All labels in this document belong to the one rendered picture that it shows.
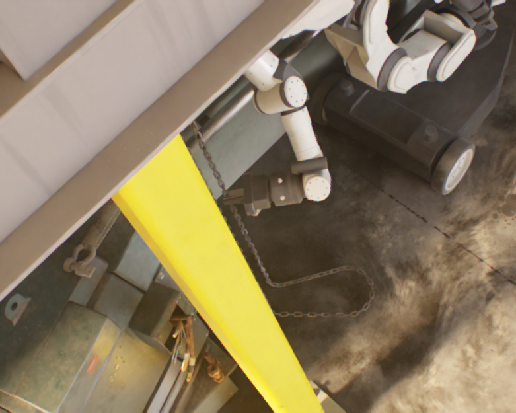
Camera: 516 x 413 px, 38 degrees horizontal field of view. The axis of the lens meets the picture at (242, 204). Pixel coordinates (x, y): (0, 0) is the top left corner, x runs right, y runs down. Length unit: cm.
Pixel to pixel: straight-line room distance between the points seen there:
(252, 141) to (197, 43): 188
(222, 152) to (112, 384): 108
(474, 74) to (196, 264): 186
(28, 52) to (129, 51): 16
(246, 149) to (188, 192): 181
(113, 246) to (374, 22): 89
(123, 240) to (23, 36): 120
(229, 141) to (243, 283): 146
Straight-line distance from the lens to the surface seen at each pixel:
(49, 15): 72
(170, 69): 91
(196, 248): 108
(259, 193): 201
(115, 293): 184
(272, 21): 95
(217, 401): 248
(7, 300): 181
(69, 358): 176
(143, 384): 204
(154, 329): 183
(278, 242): 270
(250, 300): 132
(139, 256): 186
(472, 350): 251
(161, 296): 185
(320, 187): 196
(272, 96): 192
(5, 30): 70
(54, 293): 184
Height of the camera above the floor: 239
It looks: 59 degrees down
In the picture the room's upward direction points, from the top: 25 degrees counter-clockwise
